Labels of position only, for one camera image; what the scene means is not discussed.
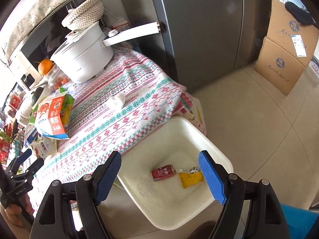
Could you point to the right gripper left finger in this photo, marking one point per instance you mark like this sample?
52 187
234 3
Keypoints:
69 210

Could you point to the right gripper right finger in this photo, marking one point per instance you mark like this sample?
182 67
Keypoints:
265 217

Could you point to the orange white torn carton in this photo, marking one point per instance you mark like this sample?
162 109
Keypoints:
48 120

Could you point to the green onion rings bag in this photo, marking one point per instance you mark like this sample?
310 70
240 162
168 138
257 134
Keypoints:
41 93

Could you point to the white plastic trash bin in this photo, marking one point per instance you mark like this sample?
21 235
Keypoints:
165 203

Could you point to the person's left hand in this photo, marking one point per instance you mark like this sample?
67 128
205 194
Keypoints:
12 211

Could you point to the blue plastic stool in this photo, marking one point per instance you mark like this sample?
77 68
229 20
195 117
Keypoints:
301 223

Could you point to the yellow snack wrapper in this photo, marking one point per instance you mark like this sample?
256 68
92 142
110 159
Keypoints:
190 179

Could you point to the glass jar with fruit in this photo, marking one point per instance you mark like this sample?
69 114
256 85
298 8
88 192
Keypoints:
56 78

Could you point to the red small carton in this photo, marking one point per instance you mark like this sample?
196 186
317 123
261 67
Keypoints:
163 173

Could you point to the black microwave oven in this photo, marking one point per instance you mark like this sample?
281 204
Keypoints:
48 35

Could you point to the orange mandarin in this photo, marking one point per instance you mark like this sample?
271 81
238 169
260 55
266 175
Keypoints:
45 66

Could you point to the crumpled white tissue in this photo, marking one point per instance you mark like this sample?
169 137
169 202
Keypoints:
116 102

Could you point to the white electric cooking pot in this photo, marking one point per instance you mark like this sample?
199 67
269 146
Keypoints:
86 53

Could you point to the patterned handmade tablecloth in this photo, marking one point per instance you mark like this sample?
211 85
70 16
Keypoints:
95 131

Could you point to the lower cardboard box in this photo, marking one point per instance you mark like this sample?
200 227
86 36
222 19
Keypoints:
278 66

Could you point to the cardboard box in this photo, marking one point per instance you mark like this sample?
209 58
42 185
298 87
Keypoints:
283 26
278 66

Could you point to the upper cardboard box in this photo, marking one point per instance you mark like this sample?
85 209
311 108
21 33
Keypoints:
283 26

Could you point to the floral cloth cover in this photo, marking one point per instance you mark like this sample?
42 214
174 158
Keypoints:
26 15

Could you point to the grey refrigerator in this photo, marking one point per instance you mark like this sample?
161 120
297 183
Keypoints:
201 40

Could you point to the black cap on box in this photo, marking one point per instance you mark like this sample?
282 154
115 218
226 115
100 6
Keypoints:
303 17

